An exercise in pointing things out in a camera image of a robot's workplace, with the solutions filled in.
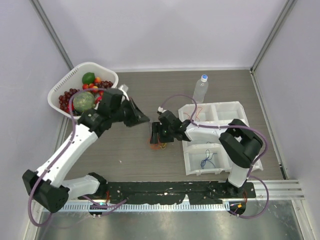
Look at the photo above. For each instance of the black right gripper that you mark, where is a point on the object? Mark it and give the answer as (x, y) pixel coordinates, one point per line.
(156, 127)

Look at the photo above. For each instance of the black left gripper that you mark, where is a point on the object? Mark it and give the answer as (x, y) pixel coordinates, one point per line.
(136, 115)

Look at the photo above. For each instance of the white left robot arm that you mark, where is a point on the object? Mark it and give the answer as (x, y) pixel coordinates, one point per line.
(48, 186)

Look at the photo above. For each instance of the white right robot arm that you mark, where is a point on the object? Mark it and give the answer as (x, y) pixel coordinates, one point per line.
(244, 145)

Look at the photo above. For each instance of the red apple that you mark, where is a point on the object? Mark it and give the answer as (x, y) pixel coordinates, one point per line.
(98, 99)

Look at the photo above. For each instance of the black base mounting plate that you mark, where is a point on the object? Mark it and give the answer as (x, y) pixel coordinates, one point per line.
(173, 192)

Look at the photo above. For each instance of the white compartment tray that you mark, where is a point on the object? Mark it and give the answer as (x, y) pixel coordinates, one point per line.
(209, 157)

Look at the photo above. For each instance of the red yellow peaches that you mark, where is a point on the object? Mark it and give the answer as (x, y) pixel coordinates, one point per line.
(96, 83)

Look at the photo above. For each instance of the green striped melon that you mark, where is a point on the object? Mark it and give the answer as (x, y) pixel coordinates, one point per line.
(83, 101)

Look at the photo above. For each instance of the green lime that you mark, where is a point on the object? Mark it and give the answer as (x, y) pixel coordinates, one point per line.
(88, 78)

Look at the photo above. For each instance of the clear plastic water bottle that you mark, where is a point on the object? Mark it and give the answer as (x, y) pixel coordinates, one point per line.
(200, 89)

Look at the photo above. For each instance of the white plastic fruit basket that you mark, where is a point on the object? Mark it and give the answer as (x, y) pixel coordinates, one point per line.
(73, 79)

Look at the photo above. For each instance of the dark red grape bunch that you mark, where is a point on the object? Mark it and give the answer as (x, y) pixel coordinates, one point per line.
(64, 99)

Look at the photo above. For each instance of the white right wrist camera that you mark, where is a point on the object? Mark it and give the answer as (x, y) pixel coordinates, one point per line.
(160, 110)

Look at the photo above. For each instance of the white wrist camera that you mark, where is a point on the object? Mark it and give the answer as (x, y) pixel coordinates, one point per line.
(124, 88)
(160, 110)

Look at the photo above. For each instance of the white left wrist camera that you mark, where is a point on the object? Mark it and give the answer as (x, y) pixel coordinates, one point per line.
(124, 88)

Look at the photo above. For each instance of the white slotted cable duct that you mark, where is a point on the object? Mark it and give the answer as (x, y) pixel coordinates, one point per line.
(185, 206)

